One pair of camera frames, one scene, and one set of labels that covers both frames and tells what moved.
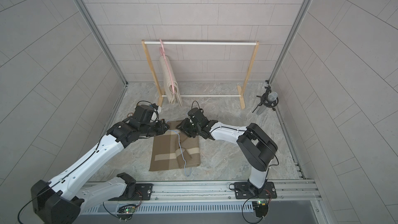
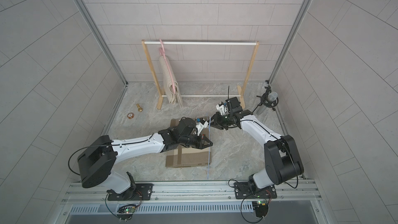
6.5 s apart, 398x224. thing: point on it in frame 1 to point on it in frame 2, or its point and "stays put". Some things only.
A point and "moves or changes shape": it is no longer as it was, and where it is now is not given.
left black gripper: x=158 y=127 to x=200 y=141
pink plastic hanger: x=162 y=53 stays put
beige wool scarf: x=168 y=83 stays put
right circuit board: x=261 y=208 stays put
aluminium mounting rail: x=299 y=193 stays put
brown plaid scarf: x=173 y=149 moves or changes shape
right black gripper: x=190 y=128 to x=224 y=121
